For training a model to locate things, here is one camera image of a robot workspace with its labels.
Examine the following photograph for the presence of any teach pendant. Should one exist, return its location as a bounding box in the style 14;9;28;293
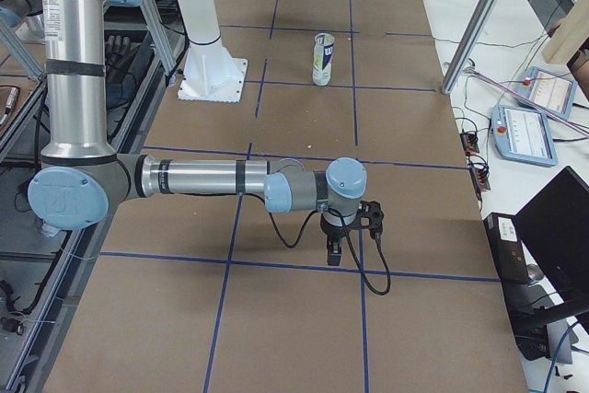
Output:
491;105;558;167
515;66;578;119

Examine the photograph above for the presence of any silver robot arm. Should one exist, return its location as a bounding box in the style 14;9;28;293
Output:
28;0;370;266

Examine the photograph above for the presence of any tennis ball can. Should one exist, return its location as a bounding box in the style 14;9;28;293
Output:
312;32;335;87

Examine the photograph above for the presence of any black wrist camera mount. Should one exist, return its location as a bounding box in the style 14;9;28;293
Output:
357;201;385;239

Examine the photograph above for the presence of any black monitor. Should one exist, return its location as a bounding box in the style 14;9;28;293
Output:
514;166;588;300

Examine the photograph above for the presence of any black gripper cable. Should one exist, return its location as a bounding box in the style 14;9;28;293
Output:
266;194;393;295

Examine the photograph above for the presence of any black computer box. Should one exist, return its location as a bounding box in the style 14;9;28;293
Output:
483;213;536;285

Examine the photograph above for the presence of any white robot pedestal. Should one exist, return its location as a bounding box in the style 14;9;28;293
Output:
178;0;248;103

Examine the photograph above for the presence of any far teach pendant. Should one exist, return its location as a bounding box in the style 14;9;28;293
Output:
515;66;578;119

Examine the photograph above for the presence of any orange connector board near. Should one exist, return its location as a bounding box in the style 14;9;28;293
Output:
470;164;491;192

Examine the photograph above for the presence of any near teach pendant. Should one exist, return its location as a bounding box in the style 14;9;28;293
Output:
491;105;558;167

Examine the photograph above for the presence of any orange connector board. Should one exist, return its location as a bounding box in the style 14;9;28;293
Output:
459;132;479;155
470;164;491;192

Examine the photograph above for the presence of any aluminium frame post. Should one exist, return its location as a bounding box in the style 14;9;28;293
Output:
441;0;498;95

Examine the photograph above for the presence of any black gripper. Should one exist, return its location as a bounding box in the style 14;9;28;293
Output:
320;217;358;266

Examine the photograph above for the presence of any wooden beam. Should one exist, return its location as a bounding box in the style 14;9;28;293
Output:
542;0;589;64

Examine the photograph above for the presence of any orange connector board far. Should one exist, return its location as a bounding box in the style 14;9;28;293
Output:
459;132;479;155

